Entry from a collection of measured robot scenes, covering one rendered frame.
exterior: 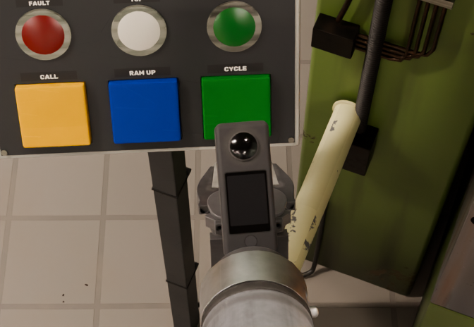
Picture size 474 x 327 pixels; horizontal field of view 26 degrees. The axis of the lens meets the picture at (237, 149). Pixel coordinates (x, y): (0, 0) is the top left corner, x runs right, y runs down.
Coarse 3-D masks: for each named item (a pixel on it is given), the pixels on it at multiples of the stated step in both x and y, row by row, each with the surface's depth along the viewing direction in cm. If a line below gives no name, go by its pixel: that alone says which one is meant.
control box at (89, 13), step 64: (0, 0) 105; (64, 0) 106; (128, 0) 106; (192, 0) 106; (256, 0) 107; (0, 64) 109; (64, 64) 109; (128, 64) 110; (192, 64) 110; (256, 64) 110; (0, 128) 113; (192, 128) 114
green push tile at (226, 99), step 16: (208, 80) 110; (224, 80) 110; (240, 80) 110; (256, 80) 110; (208, 96) 111; (224, 96) 111; (240, 96) 111; (256, 96) 111; (208, 112) 112; (224, 112) 112; (240, 112) 112; (256, 112) 112; (208, 128) 113
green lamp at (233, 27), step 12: (228, 12) 107; (240, 12) 107; (216, 24) 107; (228, 24) 107; (240, 24) 107; (252, 24) 108; (216, 36) 108; (228, 36) 108; (240, 36) 108; (252, 36) 108
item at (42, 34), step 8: (40, 16) 106; (48, 16) 106; (24, 24) 107; (32, 24) 106; (40, 24) 106; (48, 24) 107; (56, 24) 107; (24, 32) 107; (32, 32) 107; (40, 32) 107; (48, 32) 107; (56, 32) 107; (24, 40) 107; (32, 40) 107; (40, 40) 107; (48, 40) 107; (56, 40) 107; (32, 48) 108; (40, 48) 108; (48, 48) 108; (56, 48) 108
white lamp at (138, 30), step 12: (132, 12) 106; (144, 12) 106; (120, 24) 107; (132, 24) 107; (144, 24) 107; (156, 24) 107; (120, 36) 108; (132, 36) 108; (144, 36) 108; (156, 36) 108; (132, 48) 108; (144, 48) 108
